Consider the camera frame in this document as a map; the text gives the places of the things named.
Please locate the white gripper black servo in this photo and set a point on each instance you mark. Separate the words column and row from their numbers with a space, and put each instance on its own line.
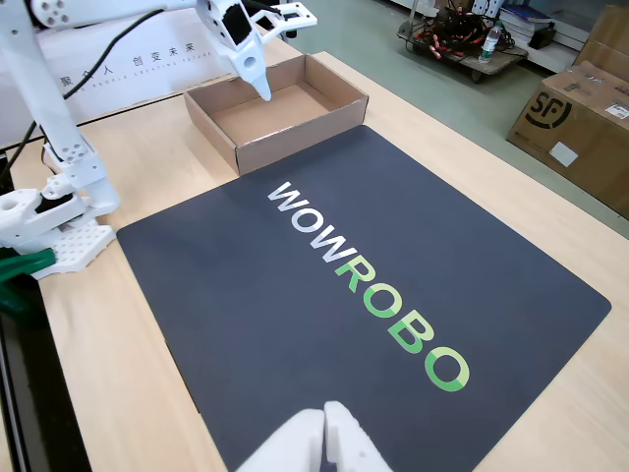
column 251, row 65

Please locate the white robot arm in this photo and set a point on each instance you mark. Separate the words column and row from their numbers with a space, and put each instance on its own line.
column 49, row 98

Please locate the dark mat WOWROBO print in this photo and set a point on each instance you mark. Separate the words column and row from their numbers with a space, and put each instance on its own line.
column 245, row 275

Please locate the open brown cardboard box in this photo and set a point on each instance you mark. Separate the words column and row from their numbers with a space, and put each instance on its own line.
column 275, row 118

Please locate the white box Chinese print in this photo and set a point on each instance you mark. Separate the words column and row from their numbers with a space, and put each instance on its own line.
column 123, row 83

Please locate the clear plastic water bottle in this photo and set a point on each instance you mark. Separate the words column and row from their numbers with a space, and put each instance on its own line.
column 490, row 44

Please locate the platform trolley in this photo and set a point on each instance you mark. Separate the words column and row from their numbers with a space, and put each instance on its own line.
column 501, row 61

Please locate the stack of books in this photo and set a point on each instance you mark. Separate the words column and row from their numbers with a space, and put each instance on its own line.
column 521, row 17

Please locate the green clamp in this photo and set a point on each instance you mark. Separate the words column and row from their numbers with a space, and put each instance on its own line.
column 24, row 265

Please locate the cardboard box SF logo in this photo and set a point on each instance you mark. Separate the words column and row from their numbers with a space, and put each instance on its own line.
column 580, row 128

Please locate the plain brown cardboard box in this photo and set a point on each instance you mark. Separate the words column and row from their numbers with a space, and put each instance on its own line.
column 609, row 34

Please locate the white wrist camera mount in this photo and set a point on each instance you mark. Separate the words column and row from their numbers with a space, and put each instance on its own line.
column 295, row 17

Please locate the white perforated base plate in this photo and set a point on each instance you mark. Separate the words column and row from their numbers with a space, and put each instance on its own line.
column 78, row 246

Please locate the black metal rail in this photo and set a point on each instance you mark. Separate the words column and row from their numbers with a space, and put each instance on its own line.
column 29, row 369

